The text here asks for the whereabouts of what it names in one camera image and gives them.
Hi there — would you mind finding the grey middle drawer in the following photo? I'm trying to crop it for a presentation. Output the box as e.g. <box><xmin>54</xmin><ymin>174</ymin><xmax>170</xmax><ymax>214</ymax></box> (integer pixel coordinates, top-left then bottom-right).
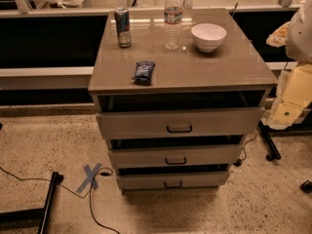
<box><xmin>108</xmin><ymin>144</ymin><xmax>242</xmax><ymax>169</ymax></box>

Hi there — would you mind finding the grey bottom drawer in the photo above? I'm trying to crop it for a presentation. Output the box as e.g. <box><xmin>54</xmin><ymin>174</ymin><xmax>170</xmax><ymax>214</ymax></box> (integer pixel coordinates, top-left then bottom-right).
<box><xmin>116</xmin><ymin>171</ymin><xmax>229</xmax><ymax>191</ymax></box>

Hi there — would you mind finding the black floor cable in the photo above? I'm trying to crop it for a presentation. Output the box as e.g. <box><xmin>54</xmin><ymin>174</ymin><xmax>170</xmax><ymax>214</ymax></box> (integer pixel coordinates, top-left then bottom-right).
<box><xmin>0</xmin><ymin>165</ymin><xmax>121</xmax><ymax>234</ymax></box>

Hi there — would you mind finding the dark blue snack packet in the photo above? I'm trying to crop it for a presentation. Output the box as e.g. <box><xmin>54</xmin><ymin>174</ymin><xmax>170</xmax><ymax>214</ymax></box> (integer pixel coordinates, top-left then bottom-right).
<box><xmin>133</xmin><ymin>61</ymin><xmax>155</xmax><ymax>85</ymax></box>

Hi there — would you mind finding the blue tape cross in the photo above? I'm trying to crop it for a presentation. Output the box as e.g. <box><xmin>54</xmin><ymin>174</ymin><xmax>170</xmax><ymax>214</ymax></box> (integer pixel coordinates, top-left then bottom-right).
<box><xmin>76</xmin><ymin>163</ymin><xmax>101</xmax><ymax>193</ymax></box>

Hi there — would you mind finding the black stand leg right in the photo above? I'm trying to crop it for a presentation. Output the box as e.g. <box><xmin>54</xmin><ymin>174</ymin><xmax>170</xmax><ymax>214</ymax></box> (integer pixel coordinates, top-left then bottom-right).
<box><xmin>258</xmin><ymin>122</ymin><xmax>281</xmax><ymax>161</ymax></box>

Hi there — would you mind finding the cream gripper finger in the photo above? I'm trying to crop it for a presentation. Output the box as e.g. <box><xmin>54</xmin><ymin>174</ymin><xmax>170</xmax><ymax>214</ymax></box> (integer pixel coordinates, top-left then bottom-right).
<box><xmin>266</xmin><ymin>21</ymin><xmax>290</xmax><ymax>48</ymax></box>

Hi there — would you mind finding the black stand leg left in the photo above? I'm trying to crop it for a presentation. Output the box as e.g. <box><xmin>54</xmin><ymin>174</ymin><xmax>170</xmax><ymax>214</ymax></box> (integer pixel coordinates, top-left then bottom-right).
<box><xmin>0</xmin><ymin>172</ymin><xmax>63</xmax><ymax>234</ymax></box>

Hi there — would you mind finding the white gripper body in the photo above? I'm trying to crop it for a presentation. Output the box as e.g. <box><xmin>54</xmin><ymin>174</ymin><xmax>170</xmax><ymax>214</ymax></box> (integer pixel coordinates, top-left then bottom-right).
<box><xmin>262</xmin><ymin>63</ymin><xmax>312</xmax><ymax>130</ymax></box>

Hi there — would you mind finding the black stand leg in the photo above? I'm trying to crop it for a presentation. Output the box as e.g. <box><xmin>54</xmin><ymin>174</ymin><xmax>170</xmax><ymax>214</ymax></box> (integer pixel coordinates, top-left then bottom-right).
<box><xmin>258</xmin><ymin>122</ymin><xmax>281</xmax><ymax>161</ymax></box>
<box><xmin>0</xmin><ymin>172</ymin><xmax>63</xmax><ymax>234</ymax></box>

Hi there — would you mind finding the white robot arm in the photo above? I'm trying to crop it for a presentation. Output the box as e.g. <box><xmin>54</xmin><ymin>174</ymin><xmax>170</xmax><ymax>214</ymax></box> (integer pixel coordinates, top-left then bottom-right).
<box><xmin>264</xmin><ymin>0</ymin><xmax>312</xmax><ymax>130</ymax></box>

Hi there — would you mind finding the black caster right edge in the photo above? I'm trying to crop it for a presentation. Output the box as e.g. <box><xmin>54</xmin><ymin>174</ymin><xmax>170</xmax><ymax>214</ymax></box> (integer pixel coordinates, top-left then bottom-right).
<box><xmin>300</xmin><ymin>180</ymin><xmax>312</xmax><ymax>194</ymax></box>

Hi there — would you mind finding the grey top drawer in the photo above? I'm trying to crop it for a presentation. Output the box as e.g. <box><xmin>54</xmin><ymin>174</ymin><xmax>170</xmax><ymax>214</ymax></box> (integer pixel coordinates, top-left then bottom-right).
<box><xmin>97</xmin><ymin>107</ymin><xmax>264</xmax><ymax>140</ymax></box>

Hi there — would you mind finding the white ceramic bowl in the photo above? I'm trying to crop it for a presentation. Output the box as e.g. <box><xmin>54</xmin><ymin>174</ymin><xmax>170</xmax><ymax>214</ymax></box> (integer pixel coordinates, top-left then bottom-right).
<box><xmin>191</xmin><ymin>23</ymin><xmax>227</xmax><ymax>53</ymax></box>

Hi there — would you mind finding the grey drawer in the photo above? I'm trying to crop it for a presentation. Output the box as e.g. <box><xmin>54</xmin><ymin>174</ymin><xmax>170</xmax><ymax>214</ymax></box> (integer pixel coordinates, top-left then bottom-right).
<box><xmin>97</xmin><ymin>107</ymin><xmax>264</xmax><ymax>140</ymax></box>
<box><xmin>108</xmin><ymin>144</ymin><xmax>242</xmax><ymax>169</ymax></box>
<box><xmin>116</xmin><ymin>171</ymin><xmax>229</xmax><ymax>191</ymax></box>

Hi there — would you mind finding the grey drawer cabinet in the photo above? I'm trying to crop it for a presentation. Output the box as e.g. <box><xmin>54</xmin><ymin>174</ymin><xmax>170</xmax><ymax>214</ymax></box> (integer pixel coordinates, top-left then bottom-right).
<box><xmin>87</xmin><ymin>7</ymin><xmax>279</xmax><ymax>194</ymax></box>

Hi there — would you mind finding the clear plastic water bottle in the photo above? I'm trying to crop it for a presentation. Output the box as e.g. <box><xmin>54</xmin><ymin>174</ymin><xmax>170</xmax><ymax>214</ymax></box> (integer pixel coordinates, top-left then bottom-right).
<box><xmin>164</xmin><ymin>0</ymin><xmax>183</xmax><ymax>51</ymax></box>

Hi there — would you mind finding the energy drink can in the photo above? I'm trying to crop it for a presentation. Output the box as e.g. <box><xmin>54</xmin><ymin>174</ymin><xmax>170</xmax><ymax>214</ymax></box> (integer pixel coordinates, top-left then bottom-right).
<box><xmin>114</xmin><ymin>7</ymin><xmax>131</xmax><ymax>48</ymax></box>

